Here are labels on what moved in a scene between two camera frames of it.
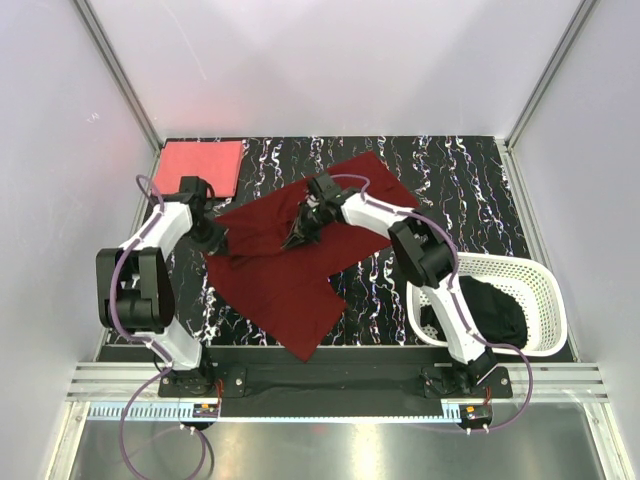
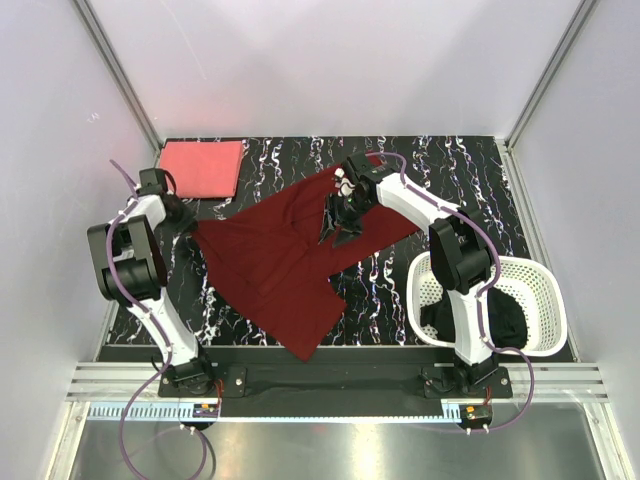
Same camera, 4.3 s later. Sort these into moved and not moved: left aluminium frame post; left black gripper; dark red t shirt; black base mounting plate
Moved: left black gripper
Not moved: left aluminium frame post; black base mounting plate; dark red t shirt
